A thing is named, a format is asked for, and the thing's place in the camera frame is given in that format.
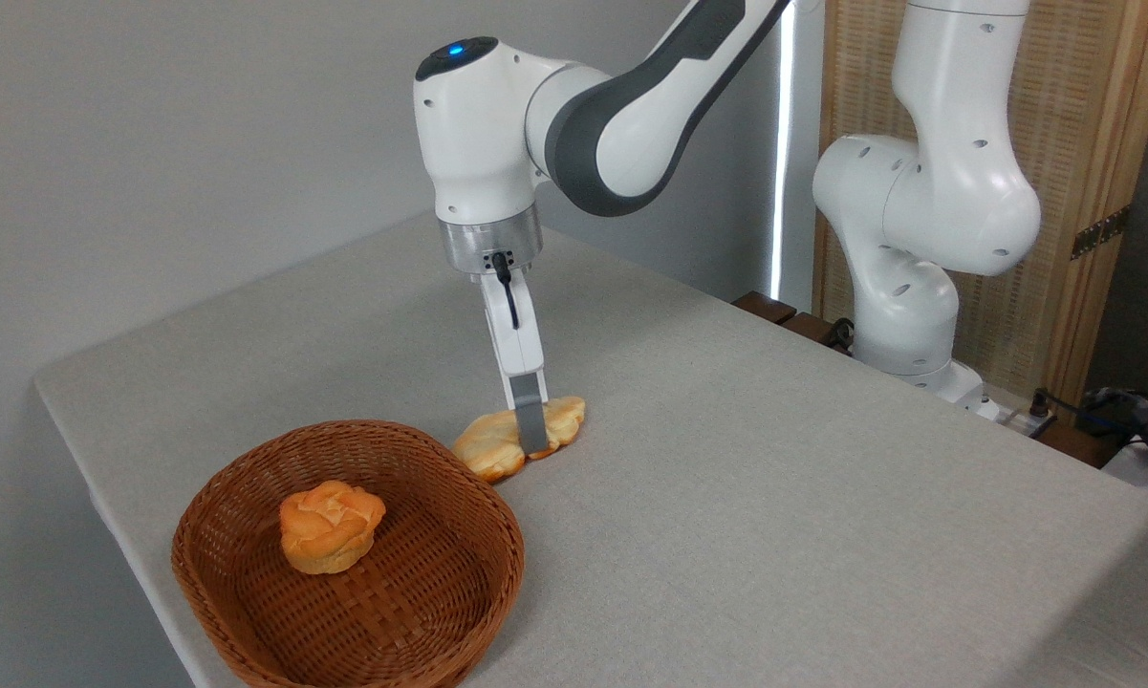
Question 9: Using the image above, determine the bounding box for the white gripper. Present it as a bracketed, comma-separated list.
[480, 270, 552, 457]

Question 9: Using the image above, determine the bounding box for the long braided bread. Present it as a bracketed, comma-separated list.
[452, 397, 587, 484]

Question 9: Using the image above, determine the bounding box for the brown wicker basket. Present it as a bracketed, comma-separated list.
[170, 419, 526, 688]

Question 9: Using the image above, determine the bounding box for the round orange bread bun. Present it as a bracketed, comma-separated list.
[278, 480, 387, 575]

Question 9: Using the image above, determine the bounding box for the grey tablecloth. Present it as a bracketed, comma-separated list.
[33, 208, 1148, 688]

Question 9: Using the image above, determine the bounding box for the dark brown wooden plank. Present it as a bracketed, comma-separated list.
[782, 312, 854, 356]
[731, 291, 799, 326]

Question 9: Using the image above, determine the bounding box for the white power strip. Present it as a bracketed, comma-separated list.
[973, 397, 1058, 440]

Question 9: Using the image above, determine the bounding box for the brass screen hinge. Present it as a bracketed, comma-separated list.
[1071, 205, 1131, 261]

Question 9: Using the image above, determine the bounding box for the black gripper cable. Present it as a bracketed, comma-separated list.
[491, 250, 521, 332]

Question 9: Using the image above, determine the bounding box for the black power cable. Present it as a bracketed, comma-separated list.
[1028, 386, 1148, 450]

